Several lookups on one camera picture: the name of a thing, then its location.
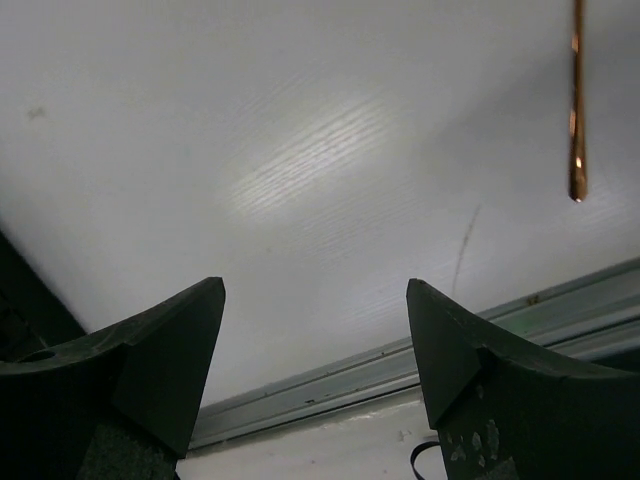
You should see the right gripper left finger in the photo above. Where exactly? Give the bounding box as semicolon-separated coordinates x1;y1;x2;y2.
1;277;225;479

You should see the aluminium table frame rail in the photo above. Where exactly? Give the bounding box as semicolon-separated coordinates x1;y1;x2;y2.
189;259;639;450

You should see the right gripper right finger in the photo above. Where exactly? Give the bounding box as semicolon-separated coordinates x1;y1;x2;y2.
406;279;639;479

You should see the copper fork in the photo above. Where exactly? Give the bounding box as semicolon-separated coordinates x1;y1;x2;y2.
568;0;588;203

